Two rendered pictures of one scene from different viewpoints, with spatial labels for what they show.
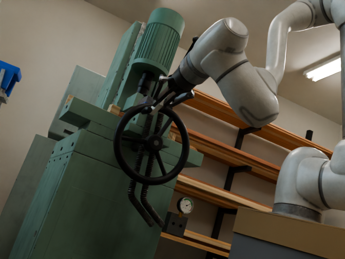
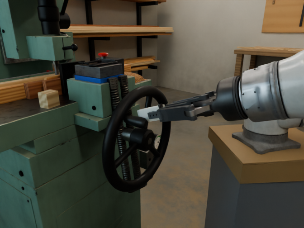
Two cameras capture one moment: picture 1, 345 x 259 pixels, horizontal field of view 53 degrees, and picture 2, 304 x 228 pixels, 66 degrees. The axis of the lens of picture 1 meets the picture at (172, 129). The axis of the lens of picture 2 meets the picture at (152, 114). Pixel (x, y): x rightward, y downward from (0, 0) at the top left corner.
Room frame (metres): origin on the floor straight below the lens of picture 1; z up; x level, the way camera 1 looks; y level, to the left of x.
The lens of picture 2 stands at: (0.69, 0.34, 1.09)
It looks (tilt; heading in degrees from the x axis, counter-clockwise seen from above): 20 degrees down; 327
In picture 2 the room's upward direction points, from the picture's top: straight up
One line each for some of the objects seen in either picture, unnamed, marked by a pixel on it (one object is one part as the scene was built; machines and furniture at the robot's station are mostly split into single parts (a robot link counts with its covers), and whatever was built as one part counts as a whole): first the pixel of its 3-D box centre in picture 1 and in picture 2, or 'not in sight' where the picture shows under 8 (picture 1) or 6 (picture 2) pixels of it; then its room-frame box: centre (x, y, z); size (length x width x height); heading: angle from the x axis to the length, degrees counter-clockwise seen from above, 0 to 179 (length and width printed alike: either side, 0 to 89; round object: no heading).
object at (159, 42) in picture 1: (158, 45); not in sight; (1.50, 0.18, 1.35); 0.18 x 0.18 x 0.31
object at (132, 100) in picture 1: (136, 106); (50, 49); (1.52, 0.19, 1.03); 0.14 x 0.07 x 0.09; 24
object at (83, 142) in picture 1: (108, 163); (44, 122); (1.61, 0.23, 0.76); 0.57 x 0.45 x 0.09; 24
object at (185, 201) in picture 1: (184, 207); (154, 143); (1.41, -0.14, 0.65); 0.06 x 0.04 x 0.08; 114
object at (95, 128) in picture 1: (127, 147); (73, 115); (1.45, 0.16, 0.82); 0.40 x 0.21 x 0.04; 114
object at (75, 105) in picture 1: (136, 135); (84, 102); (1.41, 0.13, 0.87); 0.61 x 0.30 x 0.06; 114
